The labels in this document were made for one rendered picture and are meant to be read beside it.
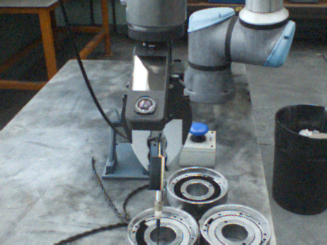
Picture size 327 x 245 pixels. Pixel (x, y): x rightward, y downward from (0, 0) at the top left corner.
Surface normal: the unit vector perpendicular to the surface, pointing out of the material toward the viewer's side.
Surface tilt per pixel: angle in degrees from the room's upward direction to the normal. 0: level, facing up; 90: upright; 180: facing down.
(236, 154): 0
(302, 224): 0
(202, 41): 90
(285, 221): 0
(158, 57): 31
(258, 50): 101
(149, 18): 90
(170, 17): 91
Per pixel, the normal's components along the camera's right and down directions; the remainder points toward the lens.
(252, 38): -0.52, 0.55
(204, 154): -0.11, 0.46
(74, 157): -0.01, -0.89
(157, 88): -0.05, -0.53
